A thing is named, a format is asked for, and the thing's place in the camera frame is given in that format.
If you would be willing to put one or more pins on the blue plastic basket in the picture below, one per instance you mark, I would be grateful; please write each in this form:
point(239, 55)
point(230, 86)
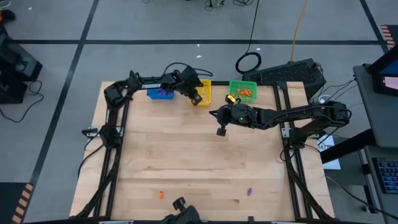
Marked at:
point(154, 96)

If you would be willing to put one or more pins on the black backlit keyboard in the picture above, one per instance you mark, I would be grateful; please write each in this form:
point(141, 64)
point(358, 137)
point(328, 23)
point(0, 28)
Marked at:
point(388, 175)

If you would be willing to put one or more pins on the green plastic basket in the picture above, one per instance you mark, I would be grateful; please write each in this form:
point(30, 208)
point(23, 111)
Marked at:
point(244, 84)

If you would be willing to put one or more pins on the black striped floor mat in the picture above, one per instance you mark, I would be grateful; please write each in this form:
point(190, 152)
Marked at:
point(390, 35)
point(12, 202)

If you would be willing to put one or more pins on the dark computer monitor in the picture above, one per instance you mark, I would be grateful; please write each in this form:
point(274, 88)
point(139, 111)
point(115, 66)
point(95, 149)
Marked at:
point(388, 74)

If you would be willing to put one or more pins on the grey low desk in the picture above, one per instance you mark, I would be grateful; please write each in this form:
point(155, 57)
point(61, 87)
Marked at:
point(373, 211)

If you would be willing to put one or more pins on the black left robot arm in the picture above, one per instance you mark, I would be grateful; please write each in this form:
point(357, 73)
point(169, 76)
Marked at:
point(116, 93)

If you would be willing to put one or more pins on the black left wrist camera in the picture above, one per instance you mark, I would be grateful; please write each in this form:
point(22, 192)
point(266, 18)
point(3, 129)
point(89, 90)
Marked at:
point(189, 74)

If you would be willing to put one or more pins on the black desk support bar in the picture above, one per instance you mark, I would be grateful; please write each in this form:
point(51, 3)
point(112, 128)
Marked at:
point(345, 147)

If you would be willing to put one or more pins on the black equipment stack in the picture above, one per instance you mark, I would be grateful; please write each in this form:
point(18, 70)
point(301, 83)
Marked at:
point(18, 68)

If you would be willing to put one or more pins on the white paper sheet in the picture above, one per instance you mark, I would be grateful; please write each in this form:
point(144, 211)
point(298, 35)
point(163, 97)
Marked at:
point(329, 163)

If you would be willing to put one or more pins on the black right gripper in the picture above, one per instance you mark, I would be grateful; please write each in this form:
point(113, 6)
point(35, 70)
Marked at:
point(239, 115)

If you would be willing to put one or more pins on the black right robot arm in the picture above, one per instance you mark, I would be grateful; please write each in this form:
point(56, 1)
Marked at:
point(295, 113)

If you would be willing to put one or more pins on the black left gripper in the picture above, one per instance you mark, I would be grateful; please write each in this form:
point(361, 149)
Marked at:
point(186, 84)

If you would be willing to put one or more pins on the yellow plastic basket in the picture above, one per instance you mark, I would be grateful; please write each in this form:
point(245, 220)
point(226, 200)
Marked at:
point(206, 85)

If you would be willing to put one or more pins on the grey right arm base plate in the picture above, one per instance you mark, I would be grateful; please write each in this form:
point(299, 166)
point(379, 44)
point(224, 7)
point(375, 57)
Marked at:
point(285, 132)

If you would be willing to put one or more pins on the black orange tool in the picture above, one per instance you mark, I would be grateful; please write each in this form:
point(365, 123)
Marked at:
point(7, 15)

